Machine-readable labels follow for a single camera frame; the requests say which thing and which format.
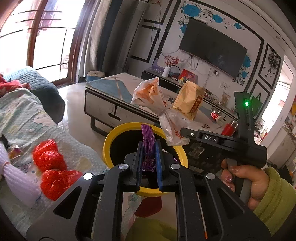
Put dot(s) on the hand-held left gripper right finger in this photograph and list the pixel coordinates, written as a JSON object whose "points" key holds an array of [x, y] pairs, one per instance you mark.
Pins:
{"points": [[158, 164]]}

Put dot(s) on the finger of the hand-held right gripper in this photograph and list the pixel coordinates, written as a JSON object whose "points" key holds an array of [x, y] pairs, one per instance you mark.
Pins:
{"points": [[190, 134]]}

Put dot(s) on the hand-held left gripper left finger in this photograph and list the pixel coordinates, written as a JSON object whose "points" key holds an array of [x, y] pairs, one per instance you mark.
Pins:
{"points": [[139, 162]]}

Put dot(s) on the purple foil wrapper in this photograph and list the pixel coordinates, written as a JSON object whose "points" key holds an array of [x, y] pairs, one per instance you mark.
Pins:
{"points": [[148, 143]]}

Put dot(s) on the yellow rimmed trash bin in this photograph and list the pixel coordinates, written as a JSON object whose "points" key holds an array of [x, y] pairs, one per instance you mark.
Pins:
{"points": [[111, 141]]}

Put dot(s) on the white orange printed plastic bag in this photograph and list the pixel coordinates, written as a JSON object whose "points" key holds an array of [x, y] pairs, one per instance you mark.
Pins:
{"points": [[150, 92]]}

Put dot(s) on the red plastic bag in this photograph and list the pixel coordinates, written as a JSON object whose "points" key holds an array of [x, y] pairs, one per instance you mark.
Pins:
{"points": [[59, 184], [48, 155]]}

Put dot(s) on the brown shiny snack wrapper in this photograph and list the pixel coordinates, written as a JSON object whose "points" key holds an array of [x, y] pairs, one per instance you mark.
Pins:
{"points": [[15, 151]]}

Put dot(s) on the person's right forearm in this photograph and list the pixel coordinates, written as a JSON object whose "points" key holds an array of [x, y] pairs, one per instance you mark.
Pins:
{"points": [[277, 199]]}

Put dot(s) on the person's right hand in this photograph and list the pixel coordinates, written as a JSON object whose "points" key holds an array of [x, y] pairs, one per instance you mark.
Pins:
{"points": [[256, 183]]}

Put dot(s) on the red bottle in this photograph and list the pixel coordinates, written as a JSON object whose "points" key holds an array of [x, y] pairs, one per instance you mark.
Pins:
{"points": [[229, 128]]}

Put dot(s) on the red can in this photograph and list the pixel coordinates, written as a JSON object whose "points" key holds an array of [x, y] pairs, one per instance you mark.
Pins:
{"points": [[215, 115]]}

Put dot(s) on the yellow paper bag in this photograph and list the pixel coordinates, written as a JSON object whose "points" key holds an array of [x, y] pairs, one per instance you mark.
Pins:
{"points": [[188, 99]]}

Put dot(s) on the red picture card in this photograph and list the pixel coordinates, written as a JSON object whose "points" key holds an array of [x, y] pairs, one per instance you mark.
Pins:
{"points": [[188, 76]]}

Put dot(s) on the white paper note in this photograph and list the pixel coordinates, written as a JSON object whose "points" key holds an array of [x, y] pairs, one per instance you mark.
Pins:
{"points": [[224, 85]]}

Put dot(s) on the person's green clothing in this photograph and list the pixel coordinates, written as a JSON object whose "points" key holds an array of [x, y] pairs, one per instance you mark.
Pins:
{"points": [[150, 229]]}

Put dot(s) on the white vase red flowers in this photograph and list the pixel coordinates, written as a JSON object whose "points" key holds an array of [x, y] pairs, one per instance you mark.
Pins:
{"points": [[165, 71]]}

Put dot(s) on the purple box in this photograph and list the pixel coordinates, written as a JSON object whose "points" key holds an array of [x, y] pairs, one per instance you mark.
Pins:
{"points": [[157, 68]]}

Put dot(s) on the white coffee table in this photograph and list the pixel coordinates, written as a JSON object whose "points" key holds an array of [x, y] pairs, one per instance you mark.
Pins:
{"points": [[111, 85]]}

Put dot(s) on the small blue white stool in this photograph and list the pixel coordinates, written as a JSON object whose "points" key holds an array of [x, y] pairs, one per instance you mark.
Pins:
{"points": [[95, 76]]}

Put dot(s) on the grey tower air conditioner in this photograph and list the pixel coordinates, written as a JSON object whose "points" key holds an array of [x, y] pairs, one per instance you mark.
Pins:
{"points": [[126, 34]]}

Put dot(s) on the blue quilted sofa cover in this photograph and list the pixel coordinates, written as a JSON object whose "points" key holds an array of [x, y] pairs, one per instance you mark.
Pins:
{"points": [[39, 85]]}

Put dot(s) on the dark and beige curtain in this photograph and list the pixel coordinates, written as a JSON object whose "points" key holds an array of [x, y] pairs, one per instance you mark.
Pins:
{"points": [[97, 34]]}

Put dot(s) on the red printed blanket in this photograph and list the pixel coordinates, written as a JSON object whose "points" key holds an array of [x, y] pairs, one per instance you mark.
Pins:
{"points": [[9, 88]]}

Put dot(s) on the wood framed glass door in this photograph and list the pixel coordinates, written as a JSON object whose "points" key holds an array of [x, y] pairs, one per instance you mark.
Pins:
{"points": [[34, 34]]}

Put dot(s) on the wall socket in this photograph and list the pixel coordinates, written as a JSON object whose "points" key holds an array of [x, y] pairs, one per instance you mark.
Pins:
{"points": [[216, 72]]}

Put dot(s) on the black wall television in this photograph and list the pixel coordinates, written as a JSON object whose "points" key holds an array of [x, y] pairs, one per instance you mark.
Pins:
{"points": [[212, 48]]}

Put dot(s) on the black wall clock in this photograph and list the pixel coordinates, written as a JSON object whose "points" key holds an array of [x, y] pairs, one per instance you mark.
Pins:
{"points": [[272, 60]]}

